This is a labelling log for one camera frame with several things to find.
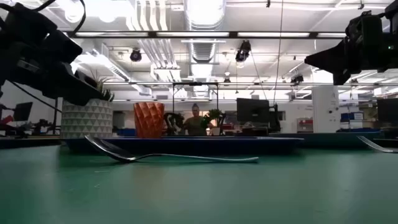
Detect white pillar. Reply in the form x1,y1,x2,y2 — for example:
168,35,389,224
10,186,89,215
312,85,341,134

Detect blue plastic tray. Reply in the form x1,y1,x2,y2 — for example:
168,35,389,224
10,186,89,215
62,136,305,156

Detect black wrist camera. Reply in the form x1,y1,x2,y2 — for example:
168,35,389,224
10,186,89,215
345,10,383,34
0,2,60,35

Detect green table mat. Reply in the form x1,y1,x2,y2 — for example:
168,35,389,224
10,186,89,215
0,141,398,224

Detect red and white cabinet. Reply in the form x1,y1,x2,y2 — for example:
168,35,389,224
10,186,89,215
297,117,314,134

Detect black computer monitor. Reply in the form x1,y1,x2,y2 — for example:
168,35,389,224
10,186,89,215
236,98,271,124
12,101,34,122
376,98,398,123

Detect metal fork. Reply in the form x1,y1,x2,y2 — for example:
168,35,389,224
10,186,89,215
356,135,398,154

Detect blue storage bins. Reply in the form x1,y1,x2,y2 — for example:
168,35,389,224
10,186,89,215
340,111,364,123

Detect green background plant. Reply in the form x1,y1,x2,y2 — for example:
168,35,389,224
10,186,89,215
201,108,223,136

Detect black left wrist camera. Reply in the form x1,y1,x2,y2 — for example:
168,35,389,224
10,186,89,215
0,2,60,35

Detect black aluminium table frame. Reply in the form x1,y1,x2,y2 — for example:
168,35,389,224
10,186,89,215
0,136,398,149

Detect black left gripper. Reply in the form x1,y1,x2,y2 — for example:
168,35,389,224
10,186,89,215
0,29,106,106

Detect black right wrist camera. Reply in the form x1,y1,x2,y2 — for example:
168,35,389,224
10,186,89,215
345,10,383,34

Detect metal spoon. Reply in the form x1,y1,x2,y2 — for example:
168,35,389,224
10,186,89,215
84,134,259,164

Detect person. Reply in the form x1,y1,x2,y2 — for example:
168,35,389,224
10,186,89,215
183,103,215,137

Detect black background rig frame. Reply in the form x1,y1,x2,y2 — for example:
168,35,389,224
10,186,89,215
172,82,220,113

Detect orange faceted cup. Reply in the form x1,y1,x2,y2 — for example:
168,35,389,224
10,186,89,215
133,101,165,139

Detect succulent in white patterned pot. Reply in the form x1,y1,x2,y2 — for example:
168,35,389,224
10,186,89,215
60,70,115,140

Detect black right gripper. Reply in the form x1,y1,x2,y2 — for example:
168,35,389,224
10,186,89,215
304,29,388,86

